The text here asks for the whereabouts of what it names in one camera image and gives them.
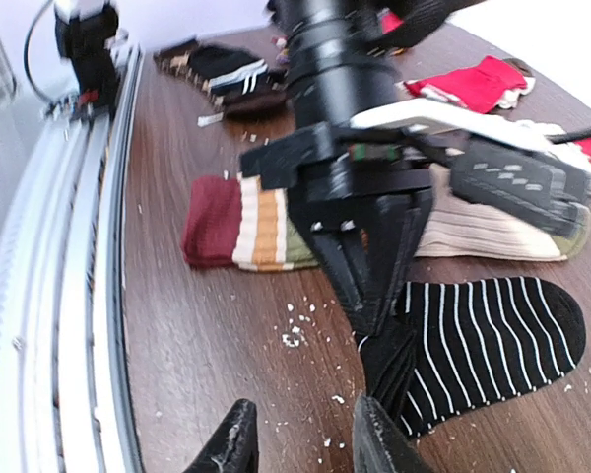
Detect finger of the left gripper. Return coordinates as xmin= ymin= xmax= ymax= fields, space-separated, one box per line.
xmin=450 ymin=145 xmax=591 ymax=237

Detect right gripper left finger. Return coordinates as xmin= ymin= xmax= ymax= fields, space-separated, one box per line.
xmin=184 ymin=399 xmax=259 ymax=473

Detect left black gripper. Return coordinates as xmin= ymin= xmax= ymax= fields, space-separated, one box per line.
xmin=238 ymin=122 xmax=467 ymax=336

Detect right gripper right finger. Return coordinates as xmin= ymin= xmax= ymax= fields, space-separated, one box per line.
xmin=353 ymin=395 xmax=432 ymax=473

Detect black white striped sock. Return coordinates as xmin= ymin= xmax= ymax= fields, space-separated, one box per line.
xmin=356 ymin=277 xmax=586 ymax=439

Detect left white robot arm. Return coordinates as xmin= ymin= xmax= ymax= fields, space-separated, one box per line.
xmin=240 ymin=1 xmax=591 ymax=335

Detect red sock centre left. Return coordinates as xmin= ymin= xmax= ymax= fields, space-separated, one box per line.
xmin=397 ymin=56 xmax=536 ymax=114

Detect beige striped maroon sock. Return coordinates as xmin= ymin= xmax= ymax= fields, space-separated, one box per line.
xmin=181 ymin=166 xmax=591 ymax=272

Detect black sock three white stripes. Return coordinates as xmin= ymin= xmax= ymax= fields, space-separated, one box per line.
xmin=187 ymin=44 xmax=286 ymax=97

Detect left black cable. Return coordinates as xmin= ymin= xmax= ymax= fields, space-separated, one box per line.
xmin=551 ymin=117 xmax=591 ymax=145

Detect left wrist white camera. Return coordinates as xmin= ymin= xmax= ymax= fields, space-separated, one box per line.
xmin=349 ymin=97 xmax=591 ymax=173

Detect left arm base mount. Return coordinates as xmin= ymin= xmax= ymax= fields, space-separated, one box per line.
xmin=44 ymin=1 xmax=120 ymax=121

